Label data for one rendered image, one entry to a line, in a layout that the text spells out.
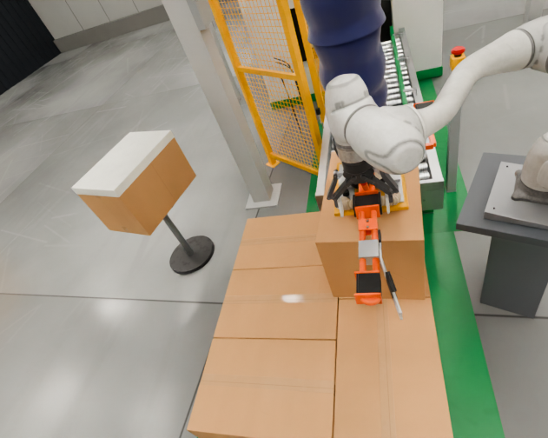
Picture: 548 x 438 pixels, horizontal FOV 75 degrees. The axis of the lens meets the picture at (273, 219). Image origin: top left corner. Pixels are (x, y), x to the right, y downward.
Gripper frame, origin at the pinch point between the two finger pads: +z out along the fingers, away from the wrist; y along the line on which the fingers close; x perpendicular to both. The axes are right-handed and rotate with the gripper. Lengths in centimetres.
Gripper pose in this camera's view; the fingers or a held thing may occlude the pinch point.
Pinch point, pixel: (364, 209)
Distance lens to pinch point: 110.3
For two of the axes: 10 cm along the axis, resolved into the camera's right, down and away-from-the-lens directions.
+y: -9.4, 0.8, 3.3
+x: -1.8, 7.1, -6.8
